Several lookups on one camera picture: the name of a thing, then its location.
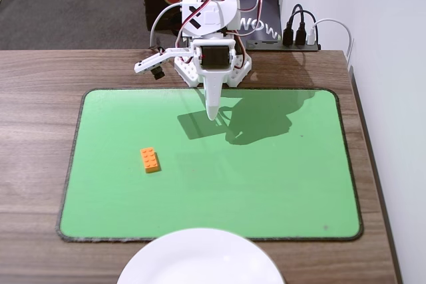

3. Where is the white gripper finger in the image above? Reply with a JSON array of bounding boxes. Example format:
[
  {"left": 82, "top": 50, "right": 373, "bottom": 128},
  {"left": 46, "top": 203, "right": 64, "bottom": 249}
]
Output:
[{"left": 202, "top": 76, "right": 224, "bottom": 122}]

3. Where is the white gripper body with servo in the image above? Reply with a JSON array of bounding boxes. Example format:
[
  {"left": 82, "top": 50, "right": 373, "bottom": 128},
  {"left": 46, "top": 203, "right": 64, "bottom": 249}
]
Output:
[{"left": 194, "top": 39, "right": 236, "bottom": 82}]

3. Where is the orange lego block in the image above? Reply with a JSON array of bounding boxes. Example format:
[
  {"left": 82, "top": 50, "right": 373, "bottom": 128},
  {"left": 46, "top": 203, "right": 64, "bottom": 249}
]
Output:
[{"left": 139, "top": 146, "right": 162, "bottom": 174}]

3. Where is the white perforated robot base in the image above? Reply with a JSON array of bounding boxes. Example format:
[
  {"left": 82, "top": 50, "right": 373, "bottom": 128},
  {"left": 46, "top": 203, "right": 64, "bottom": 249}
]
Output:
[{"left": 173, "top": 33, "right": 252, "bottom": 87}]

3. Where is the white plate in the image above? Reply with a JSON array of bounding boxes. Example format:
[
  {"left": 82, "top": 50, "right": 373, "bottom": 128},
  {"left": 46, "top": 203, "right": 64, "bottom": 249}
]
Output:
[{"left": 116, "top": 228, "right": 286, "bottom": 284}]

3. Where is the black USB hub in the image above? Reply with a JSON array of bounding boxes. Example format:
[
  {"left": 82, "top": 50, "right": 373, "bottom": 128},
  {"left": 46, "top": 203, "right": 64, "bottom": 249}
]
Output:
[{"left": 246, "top": 39, "right": 322, "bottom": 52}]

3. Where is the dark box with NOW print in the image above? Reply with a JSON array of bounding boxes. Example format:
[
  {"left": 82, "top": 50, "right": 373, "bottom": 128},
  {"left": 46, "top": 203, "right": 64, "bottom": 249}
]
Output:
[{"left": 238, "top": 0, "right": 283, "bottom": 49}]

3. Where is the green mat with dark edge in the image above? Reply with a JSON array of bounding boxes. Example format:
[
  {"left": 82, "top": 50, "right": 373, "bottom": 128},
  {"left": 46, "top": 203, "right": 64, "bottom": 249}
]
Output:
[{"left": 55, "top": 87, "right": 364, "bottom": 243}]

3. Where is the camera cable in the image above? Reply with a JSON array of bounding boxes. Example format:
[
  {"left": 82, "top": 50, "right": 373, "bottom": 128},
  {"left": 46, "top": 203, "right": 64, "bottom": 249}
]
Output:
[{"left": 148, "top": 2, "right": 183, "bottom": 56}]

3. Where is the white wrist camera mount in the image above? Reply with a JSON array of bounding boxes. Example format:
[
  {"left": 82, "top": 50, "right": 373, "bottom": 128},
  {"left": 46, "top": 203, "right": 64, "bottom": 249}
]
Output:
[{"left": 134, "top": 47, "right": 196, "bottom": 81}]

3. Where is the red servo wire bundle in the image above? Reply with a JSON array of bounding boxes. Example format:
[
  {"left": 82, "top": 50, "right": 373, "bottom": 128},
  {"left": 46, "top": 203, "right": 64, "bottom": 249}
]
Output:
[{"left": 236, "top": 0, "right": 266, "bottom": 38}]

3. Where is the black USB cable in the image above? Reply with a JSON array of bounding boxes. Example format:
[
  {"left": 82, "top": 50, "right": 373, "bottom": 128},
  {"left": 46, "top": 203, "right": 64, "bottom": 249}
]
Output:
[
  {"left": 294, "top": 10, "right": 318, "bottom": 46},
  {"left": 282, "top": 3, "right": 304, "bottom": 48}
]

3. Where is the white USB cable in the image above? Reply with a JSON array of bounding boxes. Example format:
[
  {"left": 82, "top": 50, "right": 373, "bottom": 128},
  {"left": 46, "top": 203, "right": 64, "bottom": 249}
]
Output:
[{"left": 307, "top": 17, "right": 354, "bottom": 69}]

